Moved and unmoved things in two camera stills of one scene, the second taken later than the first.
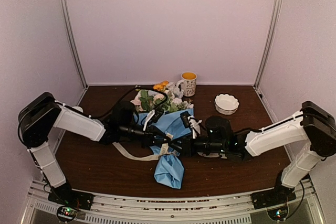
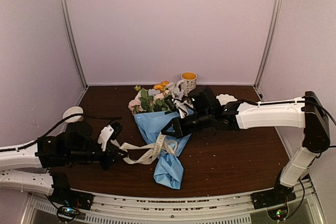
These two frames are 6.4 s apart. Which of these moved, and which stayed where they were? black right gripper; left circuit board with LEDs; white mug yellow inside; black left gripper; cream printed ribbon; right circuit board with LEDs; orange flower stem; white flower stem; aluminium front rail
Moved: white flower stem; cream printed ribbon; black left gripper; black right gripper
Stayed: white mug yellow inside; aluminium front rail; orange flower stem; right circuit board with LEDs; left circuit board with LEDs
